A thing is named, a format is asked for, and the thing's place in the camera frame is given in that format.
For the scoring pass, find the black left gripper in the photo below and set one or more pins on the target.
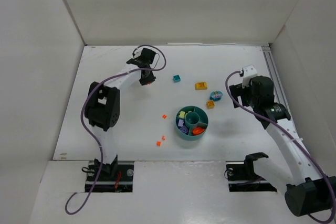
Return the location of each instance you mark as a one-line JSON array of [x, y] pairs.
[[147, 76]]

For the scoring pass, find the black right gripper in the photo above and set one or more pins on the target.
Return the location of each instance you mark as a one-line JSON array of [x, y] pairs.
[[237, 95]]

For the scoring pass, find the teal square lego brick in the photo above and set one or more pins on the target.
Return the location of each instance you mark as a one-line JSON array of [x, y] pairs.
[[176, 78]]

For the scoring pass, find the teal frog lotus lego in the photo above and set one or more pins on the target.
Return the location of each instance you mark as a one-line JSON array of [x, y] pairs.
[[216, 95]]

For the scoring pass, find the yellow square lego brick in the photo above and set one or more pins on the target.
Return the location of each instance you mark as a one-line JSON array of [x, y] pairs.
[[210, 104]]

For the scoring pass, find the yellow curved lego brick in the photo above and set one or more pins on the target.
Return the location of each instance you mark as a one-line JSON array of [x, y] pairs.
[[201, 86]]

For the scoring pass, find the lime green square lego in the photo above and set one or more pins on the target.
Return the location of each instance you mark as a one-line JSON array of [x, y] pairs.
[[182, 114]]

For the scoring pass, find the orange round dome lego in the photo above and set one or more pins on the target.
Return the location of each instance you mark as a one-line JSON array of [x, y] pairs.
[[198, 131]]

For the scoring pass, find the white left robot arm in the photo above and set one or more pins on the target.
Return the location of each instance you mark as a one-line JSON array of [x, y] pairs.
[[102, 105]]

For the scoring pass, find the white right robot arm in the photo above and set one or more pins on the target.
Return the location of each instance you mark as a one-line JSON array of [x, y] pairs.
[[307, 189]]

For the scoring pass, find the teal round divided container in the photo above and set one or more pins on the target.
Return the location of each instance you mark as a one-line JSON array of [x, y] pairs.
[[195, 117]]

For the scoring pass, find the aluminium rail at right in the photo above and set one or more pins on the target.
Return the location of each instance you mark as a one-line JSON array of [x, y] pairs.
[[279, 92]]

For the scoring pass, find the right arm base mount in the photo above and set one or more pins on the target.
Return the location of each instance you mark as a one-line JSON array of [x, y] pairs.
[[241, 176]]

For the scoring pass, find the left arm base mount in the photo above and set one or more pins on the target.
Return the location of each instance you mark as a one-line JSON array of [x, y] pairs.
[[116, 177]]

